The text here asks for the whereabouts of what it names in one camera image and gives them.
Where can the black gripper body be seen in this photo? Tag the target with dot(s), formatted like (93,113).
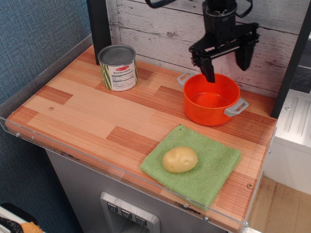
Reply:
(222,34)

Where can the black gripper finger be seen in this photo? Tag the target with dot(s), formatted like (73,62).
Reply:
(244,56)
(207,69)

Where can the orange toy pot grey handles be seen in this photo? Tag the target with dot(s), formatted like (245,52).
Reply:
(210,104)

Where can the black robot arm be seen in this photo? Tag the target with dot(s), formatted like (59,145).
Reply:
(218,3)

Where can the green microfibre towel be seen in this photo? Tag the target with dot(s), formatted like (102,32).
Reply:
(201,184)

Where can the toy tin can white label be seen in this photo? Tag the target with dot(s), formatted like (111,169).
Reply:
(118,67)

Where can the yellow toy potato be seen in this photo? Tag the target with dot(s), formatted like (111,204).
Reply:
(180,159)

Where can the white toy sink unit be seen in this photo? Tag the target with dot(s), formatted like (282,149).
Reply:
(289,158)

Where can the silver dispenser panel with buttons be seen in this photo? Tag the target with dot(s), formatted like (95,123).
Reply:
(124,217)

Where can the grey toy fridge cabinet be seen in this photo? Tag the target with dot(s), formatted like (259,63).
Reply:
(83,187)

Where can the clear acrylic table guard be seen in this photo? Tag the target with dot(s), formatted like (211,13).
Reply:
(71,111)

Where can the orange plush object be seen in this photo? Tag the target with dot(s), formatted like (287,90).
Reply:
(30,227)

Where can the black right frame post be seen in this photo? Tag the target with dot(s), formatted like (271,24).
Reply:
(293,64)

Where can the black frame post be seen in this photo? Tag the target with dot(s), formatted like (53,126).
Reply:
(99,23)
(293,64)

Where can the black left frame post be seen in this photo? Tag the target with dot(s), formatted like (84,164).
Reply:
(99,23)

